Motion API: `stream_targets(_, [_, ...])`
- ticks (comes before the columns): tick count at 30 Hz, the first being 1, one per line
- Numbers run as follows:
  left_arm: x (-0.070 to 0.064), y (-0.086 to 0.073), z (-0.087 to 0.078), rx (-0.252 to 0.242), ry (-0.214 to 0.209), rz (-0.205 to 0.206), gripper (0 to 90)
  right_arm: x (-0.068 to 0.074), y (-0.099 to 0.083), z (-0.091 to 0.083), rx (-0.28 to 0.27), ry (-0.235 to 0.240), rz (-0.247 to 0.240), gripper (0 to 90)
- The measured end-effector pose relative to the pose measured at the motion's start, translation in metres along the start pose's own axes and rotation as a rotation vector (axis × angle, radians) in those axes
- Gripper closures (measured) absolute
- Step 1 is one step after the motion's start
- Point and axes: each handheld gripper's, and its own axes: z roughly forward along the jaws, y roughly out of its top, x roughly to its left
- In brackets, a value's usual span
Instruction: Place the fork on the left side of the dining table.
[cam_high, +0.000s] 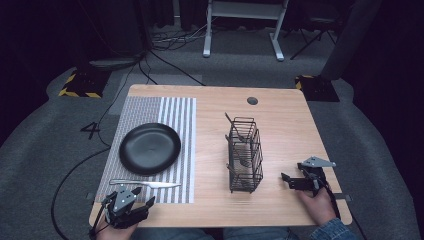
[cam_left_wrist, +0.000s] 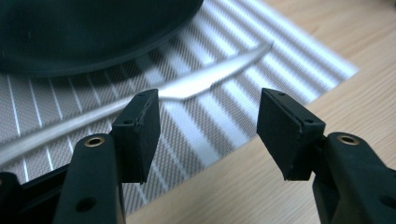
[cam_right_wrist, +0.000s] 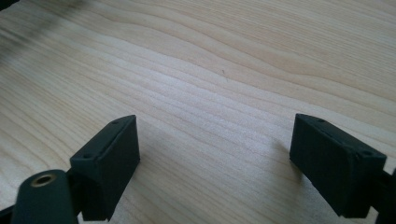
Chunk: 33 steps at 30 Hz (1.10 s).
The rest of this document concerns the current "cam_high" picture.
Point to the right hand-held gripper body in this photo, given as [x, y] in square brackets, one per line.
[311, 178]

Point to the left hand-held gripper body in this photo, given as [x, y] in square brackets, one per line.
[124, 204]

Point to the person's right hand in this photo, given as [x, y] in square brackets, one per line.
[319, 206]

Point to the person's left hand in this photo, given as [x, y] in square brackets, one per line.
[115, 234]

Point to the silver table knife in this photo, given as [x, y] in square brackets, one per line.
[146, 183]

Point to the black round plate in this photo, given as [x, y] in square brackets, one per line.
[150, 148]

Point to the dark metal utensil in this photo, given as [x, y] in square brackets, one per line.
[237, 174]

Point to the dark metal spoon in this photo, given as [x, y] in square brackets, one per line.
[238, 155]

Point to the dark metal fork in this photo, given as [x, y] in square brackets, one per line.
[234, 126]

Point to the yellow black striped stand base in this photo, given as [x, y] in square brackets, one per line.
[83, 85]
[316, 87]

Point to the grey striped placemat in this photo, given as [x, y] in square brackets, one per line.
[176, 116]

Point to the black tripod stand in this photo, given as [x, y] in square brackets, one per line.
[311, 36]

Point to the grey stand column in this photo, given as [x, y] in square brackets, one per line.
[351, 36]

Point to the white metal desk frame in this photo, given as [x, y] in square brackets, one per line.
[245, 10]

